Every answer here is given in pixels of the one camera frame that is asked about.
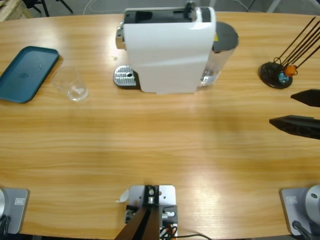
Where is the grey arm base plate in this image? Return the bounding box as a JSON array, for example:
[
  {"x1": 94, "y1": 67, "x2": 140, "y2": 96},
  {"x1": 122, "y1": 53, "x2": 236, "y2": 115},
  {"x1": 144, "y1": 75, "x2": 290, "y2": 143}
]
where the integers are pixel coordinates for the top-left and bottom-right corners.
[
  {"x1": 279, "y1": 184, "x2": 320, "y2": 236},
  {"x1": 0, "y1": 187, "x2": 30, "y2": 235}
]

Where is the black base cable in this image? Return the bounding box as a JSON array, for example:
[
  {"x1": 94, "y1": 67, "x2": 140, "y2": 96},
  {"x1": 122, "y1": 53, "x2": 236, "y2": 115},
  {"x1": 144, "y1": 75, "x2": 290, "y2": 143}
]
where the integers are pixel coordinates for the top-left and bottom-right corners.
[
  {"x1": 291, "y1": 220, "x2": 313, "y2": 240},
  {"x1": 0, "y1": 215, "x2": 12, "y2": 236}
]

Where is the metal drip tray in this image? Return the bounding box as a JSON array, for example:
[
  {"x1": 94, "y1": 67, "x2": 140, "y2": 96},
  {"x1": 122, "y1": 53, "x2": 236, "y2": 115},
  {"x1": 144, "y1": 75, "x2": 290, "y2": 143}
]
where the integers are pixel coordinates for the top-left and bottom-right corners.
[{"x1": 113, "y1": 64, "x2": 141, "y2": 90}]

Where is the white straight floor cable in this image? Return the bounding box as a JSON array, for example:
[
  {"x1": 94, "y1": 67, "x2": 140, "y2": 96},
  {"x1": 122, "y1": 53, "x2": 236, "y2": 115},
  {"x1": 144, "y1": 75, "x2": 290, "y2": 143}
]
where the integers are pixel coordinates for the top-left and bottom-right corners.
[{"x1": 234, "y1": 0, "x2": 251, "y2": 12}]

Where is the grey metal frame leg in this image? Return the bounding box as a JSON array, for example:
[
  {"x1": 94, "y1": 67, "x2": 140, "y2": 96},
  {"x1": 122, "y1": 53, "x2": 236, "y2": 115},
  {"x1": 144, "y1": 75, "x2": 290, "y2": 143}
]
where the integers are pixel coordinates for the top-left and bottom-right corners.
[{"x1": 266, "y1": 0, "x2": 281, "y2": 13}]

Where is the clear water tank black lid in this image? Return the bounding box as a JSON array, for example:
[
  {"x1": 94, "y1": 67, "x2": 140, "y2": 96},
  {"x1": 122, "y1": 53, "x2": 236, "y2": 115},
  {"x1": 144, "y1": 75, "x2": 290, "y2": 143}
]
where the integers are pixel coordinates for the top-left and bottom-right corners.
[{"x1": 198, "y1": 21, "x2": 240, "y2": 88}]

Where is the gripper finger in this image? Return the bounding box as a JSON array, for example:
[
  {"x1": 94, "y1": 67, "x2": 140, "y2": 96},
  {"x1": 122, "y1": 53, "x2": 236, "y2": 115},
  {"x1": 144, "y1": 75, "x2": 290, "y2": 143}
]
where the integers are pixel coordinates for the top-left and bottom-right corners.
[
  {"x1": 290, "y1": 88, "x2": 320, "y2": 108},
  {"x1": 269, "y1": 114, "x2": 320, "y2": 141}
]

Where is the black capsule stand with rods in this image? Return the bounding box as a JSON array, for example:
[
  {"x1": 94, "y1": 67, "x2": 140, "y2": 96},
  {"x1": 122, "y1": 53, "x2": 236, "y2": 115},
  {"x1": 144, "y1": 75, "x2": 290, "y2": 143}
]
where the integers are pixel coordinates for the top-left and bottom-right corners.
[{"x1": 258, "y1": 16, "x2": 320, "y2": 90}]

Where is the orange coffee capsule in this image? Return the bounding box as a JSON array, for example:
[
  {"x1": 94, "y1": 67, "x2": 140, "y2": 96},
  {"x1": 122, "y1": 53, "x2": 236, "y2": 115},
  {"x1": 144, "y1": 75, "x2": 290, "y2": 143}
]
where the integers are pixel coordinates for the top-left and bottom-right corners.
[{"x1": 284, "y1": 64, "x2": 298, "y2": 77}]

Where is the white looped floor cable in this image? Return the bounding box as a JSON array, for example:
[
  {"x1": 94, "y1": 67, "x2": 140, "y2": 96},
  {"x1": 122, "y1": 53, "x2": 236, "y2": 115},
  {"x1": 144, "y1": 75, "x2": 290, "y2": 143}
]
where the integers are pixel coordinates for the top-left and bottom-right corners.
[{"x1": 83, "y1": 0, "x2": 118, "y2": 15}]

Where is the grey translucent machine lever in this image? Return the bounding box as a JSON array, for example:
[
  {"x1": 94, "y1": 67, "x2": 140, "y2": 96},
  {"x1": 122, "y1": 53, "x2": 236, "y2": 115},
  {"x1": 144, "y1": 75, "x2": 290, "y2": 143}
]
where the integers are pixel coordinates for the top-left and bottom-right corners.
[{"x1": 184, "y1": 0, "x2": 199, "y2": 22}]

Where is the clear glass cup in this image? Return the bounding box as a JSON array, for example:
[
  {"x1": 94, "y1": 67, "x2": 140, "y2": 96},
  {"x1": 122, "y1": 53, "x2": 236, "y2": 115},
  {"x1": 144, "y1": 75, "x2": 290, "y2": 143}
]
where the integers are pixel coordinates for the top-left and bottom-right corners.
[{"x1": 51, "y1": 66, "x2": 90, "y2": 102}]

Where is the white capsule coffee machine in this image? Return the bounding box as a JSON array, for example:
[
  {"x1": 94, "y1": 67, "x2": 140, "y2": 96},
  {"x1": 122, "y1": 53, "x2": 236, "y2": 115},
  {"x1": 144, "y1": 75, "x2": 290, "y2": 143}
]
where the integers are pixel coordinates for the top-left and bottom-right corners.
[{"x1": 115, "y1": 6, "x2": 216, "y2": 95}]

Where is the black camera mount cable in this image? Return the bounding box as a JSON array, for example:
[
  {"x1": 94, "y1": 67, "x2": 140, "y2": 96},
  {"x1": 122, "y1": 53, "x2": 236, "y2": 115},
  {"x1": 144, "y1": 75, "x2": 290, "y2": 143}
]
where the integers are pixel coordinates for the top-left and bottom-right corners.
[{"x1": 174, "y1": 233, "x2": 213, "y2": 240}]

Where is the white tape scrap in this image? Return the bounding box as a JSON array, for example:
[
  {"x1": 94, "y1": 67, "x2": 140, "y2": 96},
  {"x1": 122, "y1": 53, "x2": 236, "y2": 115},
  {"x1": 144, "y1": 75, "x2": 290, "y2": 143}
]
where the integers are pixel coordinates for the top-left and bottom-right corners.
[{"x1": 115, "y1": 188, "x2": 130, "y2": 203}]

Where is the black tripod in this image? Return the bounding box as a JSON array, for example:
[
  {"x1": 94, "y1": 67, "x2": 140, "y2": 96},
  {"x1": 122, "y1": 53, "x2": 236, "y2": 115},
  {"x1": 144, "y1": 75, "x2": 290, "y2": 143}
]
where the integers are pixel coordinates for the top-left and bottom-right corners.
[{"x1": 23, "y1": 0, "x2": 75, "y2": 18}]

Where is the teal plastic tray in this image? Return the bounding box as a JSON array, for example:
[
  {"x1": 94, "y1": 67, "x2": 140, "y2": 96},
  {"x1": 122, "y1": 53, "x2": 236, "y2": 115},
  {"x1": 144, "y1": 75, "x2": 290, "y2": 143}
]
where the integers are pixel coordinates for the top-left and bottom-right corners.
[{"x1": 0, "y1": 45, "x2": 60, "y2": 104}]

